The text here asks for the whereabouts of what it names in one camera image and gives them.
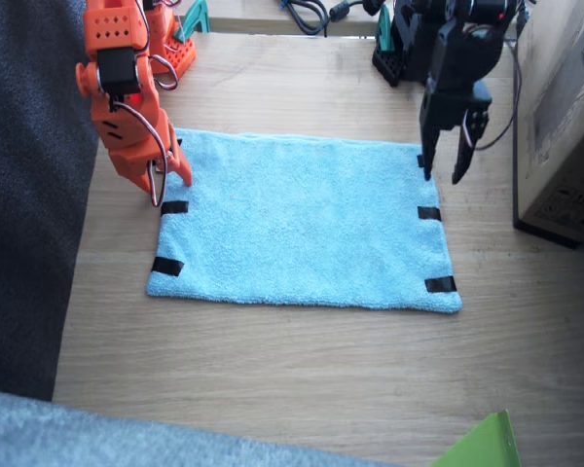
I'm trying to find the light blue towel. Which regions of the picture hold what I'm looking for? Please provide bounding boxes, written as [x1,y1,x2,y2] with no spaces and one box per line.
[145,127,463,316]

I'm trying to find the brown cardboard box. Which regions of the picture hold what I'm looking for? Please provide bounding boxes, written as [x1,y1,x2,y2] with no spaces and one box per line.
[512,0,584,250]

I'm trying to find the teal table clamp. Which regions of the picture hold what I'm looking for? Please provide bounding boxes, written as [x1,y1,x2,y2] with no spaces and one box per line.
[377,5,396,54]
[176,0,210,43]

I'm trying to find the dark grey felt panel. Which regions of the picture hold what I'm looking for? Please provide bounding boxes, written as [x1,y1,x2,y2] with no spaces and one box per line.
[0,0,103,403]

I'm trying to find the light grey felt panel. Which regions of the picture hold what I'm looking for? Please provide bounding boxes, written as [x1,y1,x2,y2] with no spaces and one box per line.
[0,387,395,467]

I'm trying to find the white red servo wire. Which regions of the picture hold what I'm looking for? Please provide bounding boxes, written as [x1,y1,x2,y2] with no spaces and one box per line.
[148,54,180,92]
[111,99,176,209]

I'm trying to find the black red servo wire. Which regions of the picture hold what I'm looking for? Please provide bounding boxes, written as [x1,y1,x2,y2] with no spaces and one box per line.
[474,41,523,150]

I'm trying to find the black cable with ferrite core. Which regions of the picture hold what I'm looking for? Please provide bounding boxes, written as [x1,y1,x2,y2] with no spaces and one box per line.
[328,0,386,23]

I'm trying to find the coiled black cable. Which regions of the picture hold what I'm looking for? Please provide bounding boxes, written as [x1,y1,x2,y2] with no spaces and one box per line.
[276,0,330,38]

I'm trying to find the green metal bracket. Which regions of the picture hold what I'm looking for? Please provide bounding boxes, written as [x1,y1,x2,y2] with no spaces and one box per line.
[427,409,523,467]

